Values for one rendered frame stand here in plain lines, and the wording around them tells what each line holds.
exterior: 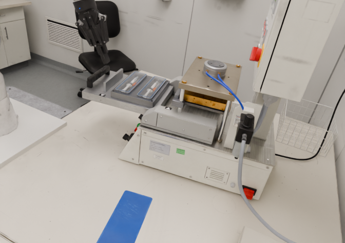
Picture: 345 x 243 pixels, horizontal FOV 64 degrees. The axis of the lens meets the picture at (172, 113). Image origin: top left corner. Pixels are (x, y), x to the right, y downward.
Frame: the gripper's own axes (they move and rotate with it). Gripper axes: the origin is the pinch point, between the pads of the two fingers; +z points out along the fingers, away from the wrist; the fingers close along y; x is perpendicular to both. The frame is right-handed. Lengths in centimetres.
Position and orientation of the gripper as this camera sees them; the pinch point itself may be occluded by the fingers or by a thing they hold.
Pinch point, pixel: (103, 54)
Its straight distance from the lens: 110.5
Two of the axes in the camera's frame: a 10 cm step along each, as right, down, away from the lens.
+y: -9.2, 0.8, 3.7
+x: -2.9, 5.0, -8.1
